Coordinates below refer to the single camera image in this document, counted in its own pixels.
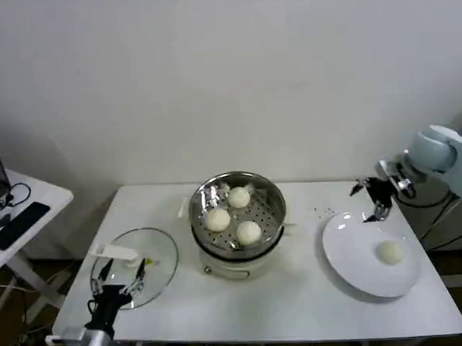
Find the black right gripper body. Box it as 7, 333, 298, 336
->
366, 176, 394, 212

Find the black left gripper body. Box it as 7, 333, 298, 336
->
85, 284, 134, 332

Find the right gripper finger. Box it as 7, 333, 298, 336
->
361, 204, 392, 223
348, 178, 371, 197

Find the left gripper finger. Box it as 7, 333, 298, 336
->
90, 258, 115, 294
121, 258, 148, 297

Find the white steamed bun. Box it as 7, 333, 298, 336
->
376, 239, 406, 267
236, 220, 263, 247
206, 207, 232, 233
227, 186, 252, 209

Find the white plate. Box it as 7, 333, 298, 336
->
320, 209, 423, 303

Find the grey cabinet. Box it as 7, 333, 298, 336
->
398, 111, 462, 253

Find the white electric cooker base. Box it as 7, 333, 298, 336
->
178, 193, 299, 285

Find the black keyboard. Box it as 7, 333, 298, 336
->
0, 200, 53, 251

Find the white side table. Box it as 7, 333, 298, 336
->
0, 165, 80, 341

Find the glass lid with white handle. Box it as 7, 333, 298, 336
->
87, 226, 182, 312

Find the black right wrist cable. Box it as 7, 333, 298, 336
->
391, 184, 456, 211

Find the black cabinet cable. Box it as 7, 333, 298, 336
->
420, 194, 462, 247

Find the white floor cable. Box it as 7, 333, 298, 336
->
0, 282, 28, 294

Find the black looped cable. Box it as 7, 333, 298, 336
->
0, 181, 33, 209

